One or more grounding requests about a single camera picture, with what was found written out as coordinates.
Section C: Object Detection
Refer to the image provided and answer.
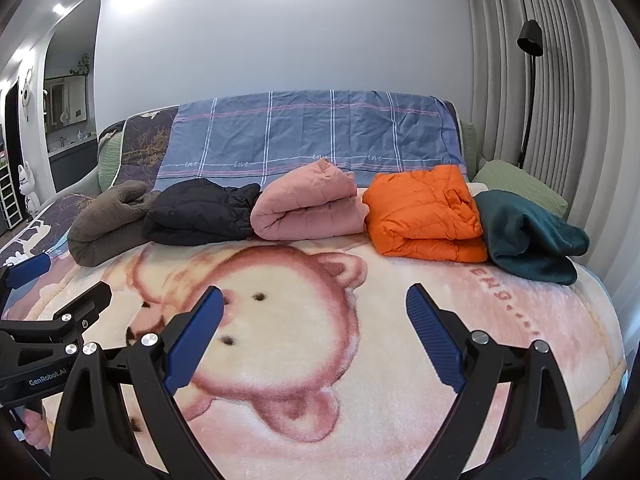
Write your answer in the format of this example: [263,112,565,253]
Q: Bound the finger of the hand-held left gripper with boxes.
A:
[0,281,113,346]
[0,252,53,306]

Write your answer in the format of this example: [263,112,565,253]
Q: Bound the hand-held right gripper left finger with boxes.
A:
[50,285,226,480]

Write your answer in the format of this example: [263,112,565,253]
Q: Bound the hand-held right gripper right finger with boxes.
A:
[406,283,583,480]

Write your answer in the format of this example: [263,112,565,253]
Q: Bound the black puffer jacket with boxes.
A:
[141,177,263,247]

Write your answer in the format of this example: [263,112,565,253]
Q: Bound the person's left hand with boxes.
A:
[20,400,52,453]

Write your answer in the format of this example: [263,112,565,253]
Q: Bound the white ladder rack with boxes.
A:
[0,157,23,231]

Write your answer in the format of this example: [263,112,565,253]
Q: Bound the grey-brown fleece garment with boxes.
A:
[67,180,163,267]

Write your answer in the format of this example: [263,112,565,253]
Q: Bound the white cat figurine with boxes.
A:
[17,162,41,216]

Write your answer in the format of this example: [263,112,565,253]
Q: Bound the cream bear printed blanket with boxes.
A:
[50,232,628,480]

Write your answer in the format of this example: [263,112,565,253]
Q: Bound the dark grey cabinet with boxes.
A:
[48,140,98,193]

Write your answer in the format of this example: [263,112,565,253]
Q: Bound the orange puffer jacket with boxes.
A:
[362,165,488,263]

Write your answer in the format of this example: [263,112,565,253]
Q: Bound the dark teal garment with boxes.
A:
[472,190,591,286]

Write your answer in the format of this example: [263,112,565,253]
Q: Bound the dark floral printed quilt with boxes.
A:
[0,105,180,281]

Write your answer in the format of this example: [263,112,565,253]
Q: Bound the pink puffer jacket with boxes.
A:
[250,158,371,242]

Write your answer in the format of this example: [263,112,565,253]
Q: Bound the green pillow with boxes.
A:
[472,160,568,218]

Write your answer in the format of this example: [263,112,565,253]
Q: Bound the blue plaid sheet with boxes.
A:
[156,90,468,192]

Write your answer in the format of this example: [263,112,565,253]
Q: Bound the pale grey curtain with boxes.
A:
[462,0,640,301]

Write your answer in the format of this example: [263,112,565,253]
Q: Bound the black floor lamp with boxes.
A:
[516,20,545,170]

